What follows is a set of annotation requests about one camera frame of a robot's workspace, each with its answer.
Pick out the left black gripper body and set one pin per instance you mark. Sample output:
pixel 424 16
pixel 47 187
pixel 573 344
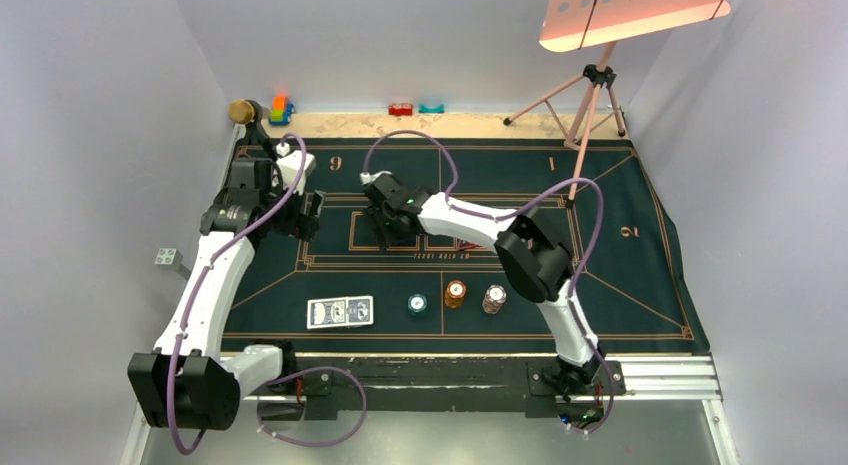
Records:
pixel 285 220

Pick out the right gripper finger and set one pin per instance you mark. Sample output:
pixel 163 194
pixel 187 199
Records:
pixel 396 239
pixel 368 227

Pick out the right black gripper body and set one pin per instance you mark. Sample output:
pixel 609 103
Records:
pixel 386 218

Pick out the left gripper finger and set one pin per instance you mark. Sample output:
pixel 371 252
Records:
pixel 317 203
pixel 308 226

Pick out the green blue chip stack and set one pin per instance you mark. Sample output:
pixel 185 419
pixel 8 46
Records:
pixel 417 305

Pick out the orange red chip stack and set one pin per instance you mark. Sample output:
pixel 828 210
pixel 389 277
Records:
pixel 454 295

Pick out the peach blue chip stack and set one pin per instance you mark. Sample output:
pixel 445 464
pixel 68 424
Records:
pixel 494 299

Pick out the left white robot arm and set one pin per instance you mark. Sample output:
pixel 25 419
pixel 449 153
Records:
pixel 184 379

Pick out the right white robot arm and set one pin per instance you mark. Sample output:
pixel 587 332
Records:
pixel 531 249

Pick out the green poker table mat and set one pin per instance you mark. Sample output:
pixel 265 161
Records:
pixel 633 291

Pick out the blue playing card deck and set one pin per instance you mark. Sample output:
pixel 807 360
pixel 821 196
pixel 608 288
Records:
pixel 340 312

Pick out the red toy block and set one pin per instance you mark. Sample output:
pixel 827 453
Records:
pixel 401 109

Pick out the colourful toy block stack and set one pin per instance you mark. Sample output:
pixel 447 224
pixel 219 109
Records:
pixel 281 110

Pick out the teal toy block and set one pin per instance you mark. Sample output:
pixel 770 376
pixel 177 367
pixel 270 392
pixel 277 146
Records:
pixel 431 108

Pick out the brass round knob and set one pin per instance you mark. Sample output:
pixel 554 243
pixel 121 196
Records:
pixel 244 111

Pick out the pink music stand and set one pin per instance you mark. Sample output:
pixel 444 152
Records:
pixel 571 25

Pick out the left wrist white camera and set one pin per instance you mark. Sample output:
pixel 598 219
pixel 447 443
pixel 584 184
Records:
pixel 289 162

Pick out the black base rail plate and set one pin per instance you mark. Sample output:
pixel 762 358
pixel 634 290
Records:
pixel 533 385

